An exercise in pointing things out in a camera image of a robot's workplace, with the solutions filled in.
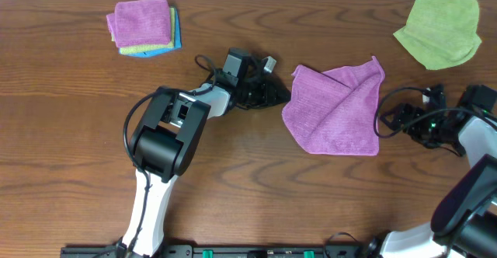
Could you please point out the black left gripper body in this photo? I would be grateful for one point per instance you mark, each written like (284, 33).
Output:
(253, 95)

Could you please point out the folded blue cloth in stack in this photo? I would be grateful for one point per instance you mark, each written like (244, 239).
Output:
(176, 36)

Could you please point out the purple microfiber cloth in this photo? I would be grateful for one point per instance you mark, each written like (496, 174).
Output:
(332, 112)

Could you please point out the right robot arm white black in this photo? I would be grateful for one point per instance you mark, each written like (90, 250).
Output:
(461, 225)

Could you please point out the green microfiber cloth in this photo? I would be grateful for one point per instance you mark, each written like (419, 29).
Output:
(441, 34)

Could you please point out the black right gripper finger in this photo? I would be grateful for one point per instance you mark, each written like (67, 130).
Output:
(393, 122)
(396, 113)

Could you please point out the folded purple cloth on stack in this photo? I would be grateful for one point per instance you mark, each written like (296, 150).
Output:
(140, 22)

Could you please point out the folded yellow-green cloth in stack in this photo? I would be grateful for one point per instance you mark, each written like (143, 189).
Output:
(155, 47)

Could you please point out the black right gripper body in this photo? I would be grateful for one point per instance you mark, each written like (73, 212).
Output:
(430, 133)

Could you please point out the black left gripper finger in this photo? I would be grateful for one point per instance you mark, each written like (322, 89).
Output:
(281, 97)
(279, 86)

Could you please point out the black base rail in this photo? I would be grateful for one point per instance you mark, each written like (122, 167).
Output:
(187, 251)

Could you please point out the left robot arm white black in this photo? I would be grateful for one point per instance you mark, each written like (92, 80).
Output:
(166, 137)

